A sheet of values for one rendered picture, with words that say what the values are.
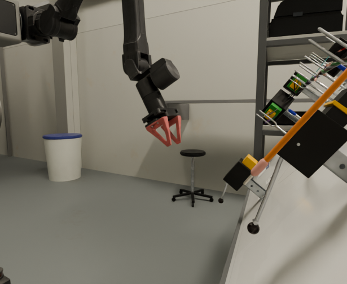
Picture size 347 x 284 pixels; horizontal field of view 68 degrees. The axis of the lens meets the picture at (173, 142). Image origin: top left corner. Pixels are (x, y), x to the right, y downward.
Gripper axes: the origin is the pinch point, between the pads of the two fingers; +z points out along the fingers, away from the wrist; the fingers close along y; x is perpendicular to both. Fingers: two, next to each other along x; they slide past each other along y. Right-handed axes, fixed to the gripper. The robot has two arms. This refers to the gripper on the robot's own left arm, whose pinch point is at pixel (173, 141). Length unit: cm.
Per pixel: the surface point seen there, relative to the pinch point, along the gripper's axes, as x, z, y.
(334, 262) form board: -31, 21, -38
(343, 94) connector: -38, 9, -33
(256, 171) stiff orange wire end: -31, 11, -46
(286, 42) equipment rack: -36, -23, 64
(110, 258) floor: 136, 43, 73
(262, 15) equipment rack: -33, -39, 62
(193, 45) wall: 62, -143, 268
